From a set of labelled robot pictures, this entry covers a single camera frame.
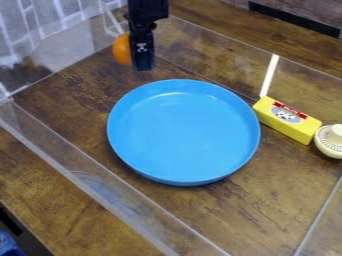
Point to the blue object at corner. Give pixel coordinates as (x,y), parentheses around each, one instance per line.
(9,246)

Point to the round blue tray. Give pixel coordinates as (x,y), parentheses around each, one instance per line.
(184,132)

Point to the clear acrylic enclosure wall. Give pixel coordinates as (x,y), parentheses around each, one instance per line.
(82,200)

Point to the cream round toy mushroom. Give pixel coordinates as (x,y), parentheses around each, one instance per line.
(328,140)

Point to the orange toy ball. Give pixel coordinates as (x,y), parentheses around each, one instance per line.
(121,50)

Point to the yellow toy butter block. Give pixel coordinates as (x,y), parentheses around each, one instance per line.
(288,120)

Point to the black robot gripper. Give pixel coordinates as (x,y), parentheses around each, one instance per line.
(145,12)

